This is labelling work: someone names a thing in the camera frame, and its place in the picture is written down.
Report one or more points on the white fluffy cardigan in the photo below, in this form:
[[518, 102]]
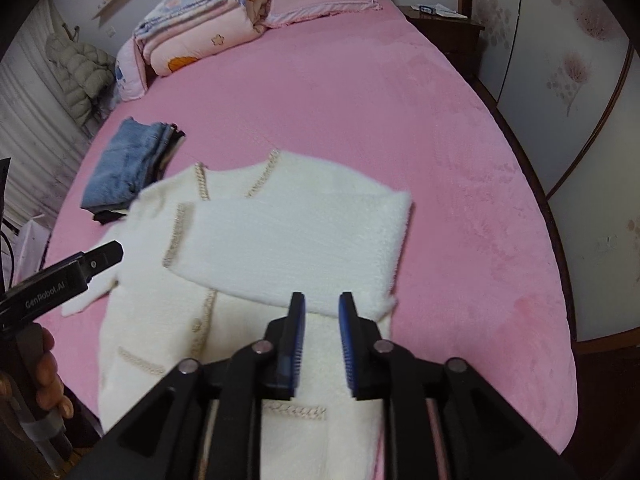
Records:
[[280, 240]]

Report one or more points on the pink bed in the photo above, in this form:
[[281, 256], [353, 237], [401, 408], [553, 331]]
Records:
[[375, 125]]

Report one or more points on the folded pink printed quilt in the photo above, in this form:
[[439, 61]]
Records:
[[200, 25]]

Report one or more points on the floral wardrobe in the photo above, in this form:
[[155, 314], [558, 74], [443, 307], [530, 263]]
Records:
[[565, 70]]

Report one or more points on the small printed pillow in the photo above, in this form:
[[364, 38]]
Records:
[[127, 75]]

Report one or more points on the folded blue jeans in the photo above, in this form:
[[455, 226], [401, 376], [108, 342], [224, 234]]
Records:
[[122, 165]]

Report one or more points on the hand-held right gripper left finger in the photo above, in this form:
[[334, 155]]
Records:
[[298, 345]]

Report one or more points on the pink pillow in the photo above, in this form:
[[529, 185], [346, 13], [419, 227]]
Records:
[[320, 2]]

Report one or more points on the beige puffer jacket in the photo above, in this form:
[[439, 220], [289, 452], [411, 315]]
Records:
[[80, 80]]

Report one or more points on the papers on nightstand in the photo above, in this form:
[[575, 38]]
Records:
[[440, 10]]

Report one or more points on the person's left hand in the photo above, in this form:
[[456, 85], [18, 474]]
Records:
[[50, 375]]

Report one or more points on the dark wooden nightstand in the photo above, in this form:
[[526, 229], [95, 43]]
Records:
[[445, 35]]

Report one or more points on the folded dark clothes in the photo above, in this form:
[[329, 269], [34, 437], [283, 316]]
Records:
[[167, 152]]

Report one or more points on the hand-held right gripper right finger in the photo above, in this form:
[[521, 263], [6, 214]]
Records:
[[346, 345]]

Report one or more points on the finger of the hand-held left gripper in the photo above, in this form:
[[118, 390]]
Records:
[[104, 256]]

